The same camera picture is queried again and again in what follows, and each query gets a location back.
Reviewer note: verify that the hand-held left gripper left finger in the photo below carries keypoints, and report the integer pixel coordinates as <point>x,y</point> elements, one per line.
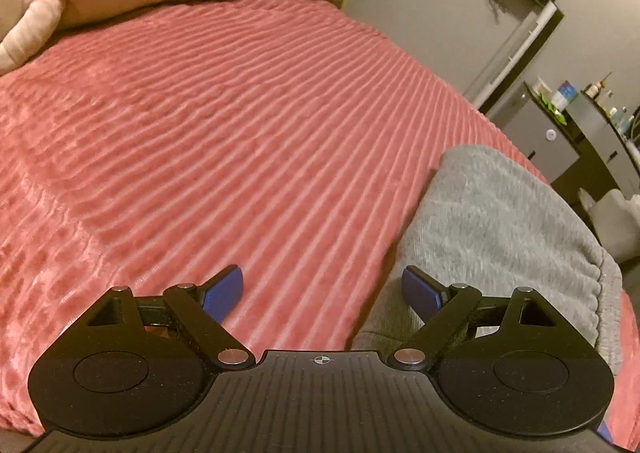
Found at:
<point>225,290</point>

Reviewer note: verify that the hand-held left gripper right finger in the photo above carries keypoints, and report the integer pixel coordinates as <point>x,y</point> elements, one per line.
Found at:
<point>420,290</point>

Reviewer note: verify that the grey pants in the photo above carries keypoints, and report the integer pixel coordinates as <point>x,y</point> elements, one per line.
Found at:
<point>500,218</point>

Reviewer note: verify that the pink ribbed blanket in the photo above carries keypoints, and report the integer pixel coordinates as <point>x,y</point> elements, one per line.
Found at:
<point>200,133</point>

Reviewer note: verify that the grey bedside cabinet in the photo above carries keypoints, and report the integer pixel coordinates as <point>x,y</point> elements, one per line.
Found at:
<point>530,138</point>

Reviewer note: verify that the grey upholstered chair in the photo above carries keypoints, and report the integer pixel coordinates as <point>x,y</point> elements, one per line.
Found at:
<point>612,223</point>

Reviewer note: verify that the green packet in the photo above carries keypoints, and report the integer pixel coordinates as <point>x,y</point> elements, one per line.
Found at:
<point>554,109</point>

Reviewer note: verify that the grey vanity desk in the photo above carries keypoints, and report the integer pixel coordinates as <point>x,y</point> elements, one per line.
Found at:
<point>600,148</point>

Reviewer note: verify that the blue and white box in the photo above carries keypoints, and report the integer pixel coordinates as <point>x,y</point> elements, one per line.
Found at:
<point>567,94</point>

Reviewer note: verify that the brown bottle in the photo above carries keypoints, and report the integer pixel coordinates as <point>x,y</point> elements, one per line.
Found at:
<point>595,89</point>

